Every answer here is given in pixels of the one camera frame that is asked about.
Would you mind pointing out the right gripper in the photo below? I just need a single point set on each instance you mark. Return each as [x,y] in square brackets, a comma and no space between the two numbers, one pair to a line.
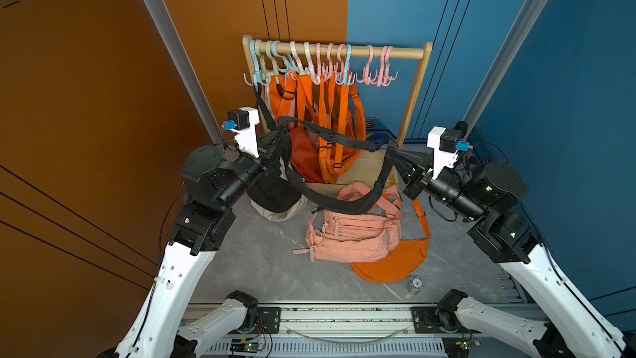
[416,168]

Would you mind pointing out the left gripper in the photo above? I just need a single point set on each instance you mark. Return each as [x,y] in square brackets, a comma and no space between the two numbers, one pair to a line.
[268,149]

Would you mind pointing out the black and orange sling bag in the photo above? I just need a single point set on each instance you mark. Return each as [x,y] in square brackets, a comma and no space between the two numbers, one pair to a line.
[333,137]

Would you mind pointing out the pink crescent sling bag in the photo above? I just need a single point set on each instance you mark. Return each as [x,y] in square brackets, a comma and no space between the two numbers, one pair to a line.
[357,191]

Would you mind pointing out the orange crescent sling bag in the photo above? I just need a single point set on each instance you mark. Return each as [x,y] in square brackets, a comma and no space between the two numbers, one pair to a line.
[400,262]

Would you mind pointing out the pink rectangular waist bag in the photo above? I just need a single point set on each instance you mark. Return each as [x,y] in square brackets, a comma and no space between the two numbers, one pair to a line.
[353,238]

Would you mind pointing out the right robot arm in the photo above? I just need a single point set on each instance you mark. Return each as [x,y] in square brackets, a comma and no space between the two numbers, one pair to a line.
[574,327]

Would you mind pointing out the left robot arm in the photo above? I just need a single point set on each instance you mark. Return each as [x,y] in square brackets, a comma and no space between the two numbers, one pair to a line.
[213,185]

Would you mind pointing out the red-orange sling bag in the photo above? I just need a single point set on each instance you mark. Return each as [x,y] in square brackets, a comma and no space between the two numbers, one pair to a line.
[305,154]

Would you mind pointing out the black crescent sling bag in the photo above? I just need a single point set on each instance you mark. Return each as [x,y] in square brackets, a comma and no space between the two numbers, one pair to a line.
[272,194]

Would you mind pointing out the wooden garment rack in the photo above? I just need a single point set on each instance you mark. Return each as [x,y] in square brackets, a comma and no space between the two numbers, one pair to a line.
[349,64]

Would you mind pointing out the black microphone on stand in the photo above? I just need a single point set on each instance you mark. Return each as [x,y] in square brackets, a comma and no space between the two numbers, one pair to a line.
[462,127]

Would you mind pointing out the green circuit board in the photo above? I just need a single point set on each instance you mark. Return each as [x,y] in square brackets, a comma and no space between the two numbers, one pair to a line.
[244,348]

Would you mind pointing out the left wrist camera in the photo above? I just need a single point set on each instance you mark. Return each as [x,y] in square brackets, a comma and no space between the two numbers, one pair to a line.
[243,122]

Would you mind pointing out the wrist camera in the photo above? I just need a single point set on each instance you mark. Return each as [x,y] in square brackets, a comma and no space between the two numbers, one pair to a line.
[447,146]
[243,122]

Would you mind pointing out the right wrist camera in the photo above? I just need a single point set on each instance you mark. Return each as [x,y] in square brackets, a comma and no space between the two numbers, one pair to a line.
[447,146]

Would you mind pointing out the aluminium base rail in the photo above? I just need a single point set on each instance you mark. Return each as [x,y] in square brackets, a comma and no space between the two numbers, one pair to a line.
[376,329]

